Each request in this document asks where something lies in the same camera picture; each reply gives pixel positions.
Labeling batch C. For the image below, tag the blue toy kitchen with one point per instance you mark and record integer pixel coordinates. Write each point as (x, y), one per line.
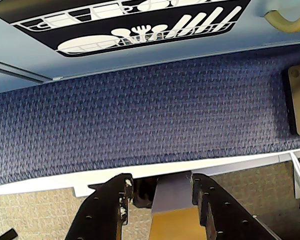
(165, 55)

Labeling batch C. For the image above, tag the gray and tan block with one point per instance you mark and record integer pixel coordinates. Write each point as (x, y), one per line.
(172, 195)

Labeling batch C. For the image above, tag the small black flat object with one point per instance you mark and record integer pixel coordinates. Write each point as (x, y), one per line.
(8, 235)

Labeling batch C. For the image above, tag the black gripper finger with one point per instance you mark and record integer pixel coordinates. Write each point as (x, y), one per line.
(225, 212)
(102, 207)

